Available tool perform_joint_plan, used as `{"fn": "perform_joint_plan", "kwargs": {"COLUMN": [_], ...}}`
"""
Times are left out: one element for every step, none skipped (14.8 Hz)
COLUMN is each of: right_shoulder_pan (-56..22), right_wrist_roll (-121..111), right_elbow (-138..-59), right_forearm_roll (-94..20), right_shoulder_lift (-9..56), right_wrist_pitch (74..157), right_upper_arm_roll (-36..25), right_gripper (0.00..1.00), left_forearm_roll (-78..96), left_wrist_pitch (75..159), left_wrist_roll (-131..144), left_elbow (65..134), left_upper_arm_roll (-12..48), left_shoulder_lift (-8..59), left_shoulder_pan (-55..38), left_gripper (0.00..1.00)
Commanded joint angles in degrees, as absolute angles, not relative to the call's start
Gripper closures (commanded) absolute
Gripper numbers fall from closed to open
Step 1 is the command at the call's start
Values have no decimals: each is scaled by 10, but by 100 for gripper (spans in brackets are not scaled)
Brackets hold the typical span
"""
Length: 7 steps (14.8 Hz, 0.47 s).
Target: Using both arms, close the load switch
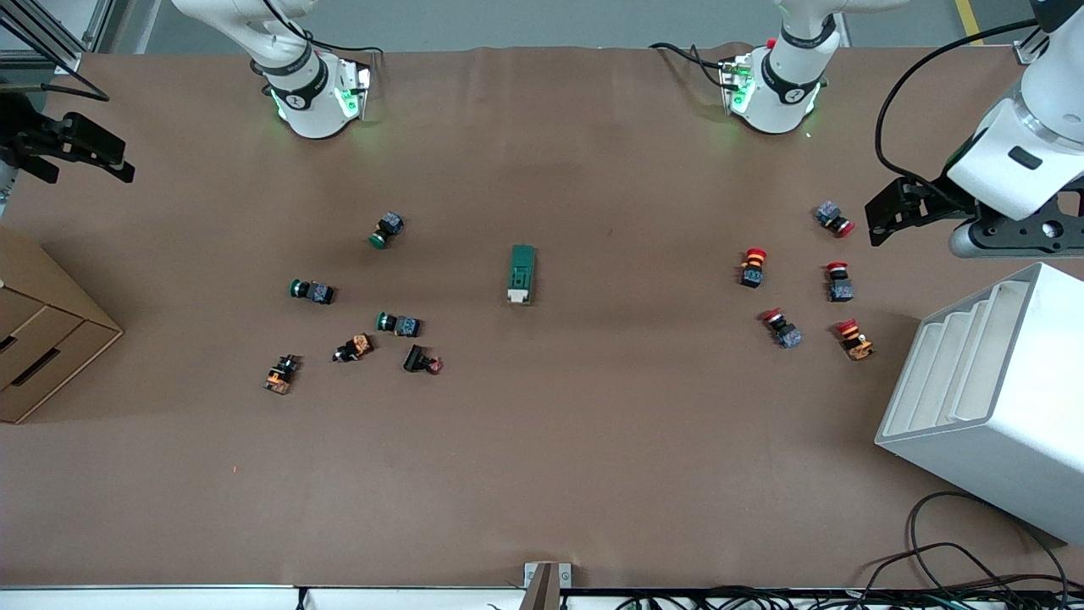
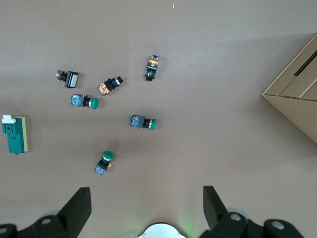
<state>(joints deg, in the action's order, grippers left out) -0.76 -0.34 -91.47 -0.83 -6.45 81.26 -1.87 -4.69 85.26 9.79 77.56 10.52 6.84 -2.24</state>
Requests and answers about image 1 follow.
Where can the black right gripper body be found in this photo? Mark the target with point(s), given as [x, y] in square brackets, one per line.
[25, 137]

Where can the green load switch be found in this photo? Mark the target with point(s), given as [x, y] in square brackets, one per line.
[521, 271]

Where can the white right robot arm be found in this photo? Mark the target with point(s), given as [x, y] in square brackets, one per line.
[305, 102]

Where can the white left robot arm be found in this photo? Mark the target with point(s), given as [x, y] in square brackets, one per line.
[783, 93]

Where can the red mushroom button grey base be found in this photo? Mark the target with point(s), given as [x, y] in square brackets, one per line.
[840, 290]
[830, 213]
[788, 335]

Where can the red mushroom button orange base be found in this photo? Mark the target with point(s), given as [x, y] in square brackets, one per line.
[857, 346]
[752, 273]

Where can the brown cardboard box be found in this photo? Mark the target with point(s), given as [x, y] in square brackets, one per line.
[51, 339]

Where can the white slotted bin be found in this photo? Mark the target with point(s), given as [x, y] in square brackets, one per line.
[1016, 407]

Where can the brown table mat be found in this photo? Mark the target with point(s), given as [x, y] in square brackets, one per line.
[593, 424]

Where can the aluminium frame profile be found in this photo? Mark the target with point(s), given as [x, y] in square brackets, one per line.
[97, 21]
[1025, 52]

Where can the green push button switch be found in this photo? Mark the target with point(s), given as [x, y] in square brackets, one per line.
[389, 229]
[318, 293]
[405, 325]

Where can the orange black button switch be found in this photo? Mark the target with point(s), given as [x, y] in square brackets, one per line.
[359, 345]
[279, 377]

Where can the black switch with red lens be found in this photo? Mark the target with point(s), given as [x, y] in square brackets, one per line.
[415, 359]

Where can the white table edge rail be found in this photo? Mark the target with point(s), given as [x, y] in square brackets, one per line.
[169, 598]

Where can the metal table edge bracket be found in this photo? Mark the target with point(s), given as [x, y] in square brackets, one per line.
[563, 576]

